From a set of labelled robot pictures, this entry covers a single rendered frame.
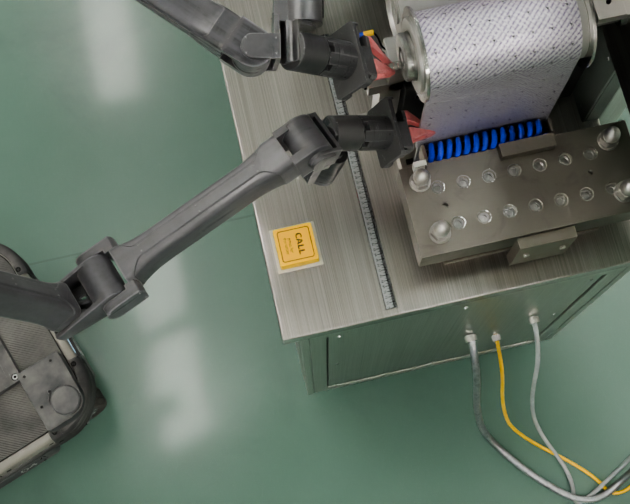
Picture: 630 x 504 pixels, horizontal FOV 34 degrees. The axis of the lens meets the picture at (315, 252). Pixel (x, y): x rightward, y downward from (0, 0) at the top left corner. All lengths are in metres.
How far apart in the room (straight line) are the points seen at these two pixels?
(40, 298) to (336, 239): 0.58
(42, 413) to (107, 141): 0.83
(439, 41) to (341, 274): 0.50
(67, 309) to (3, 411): 1.01
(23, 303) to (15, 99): 1.59
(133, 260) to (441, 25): 0.58
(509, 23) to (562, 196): 0.36
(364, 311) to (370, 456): 0.92
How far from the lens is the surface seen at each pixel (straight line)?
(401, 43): 1.59
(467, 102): 1.68
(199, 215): 1.59
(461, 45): 1.57
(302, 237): 1.85
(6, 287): 1.49
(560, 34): 1.61
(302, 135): 1.59
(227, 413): 2.73
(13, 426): 2.58
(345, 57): 1.53
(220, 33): 1.48
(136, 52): 3.05
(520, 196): 1.79
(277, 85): 1.97
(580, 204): 1.80
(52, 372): 2.53
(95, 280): 1.62
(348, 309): 1.84
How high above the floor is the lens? 2.70
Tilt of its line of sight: 75 degrees down
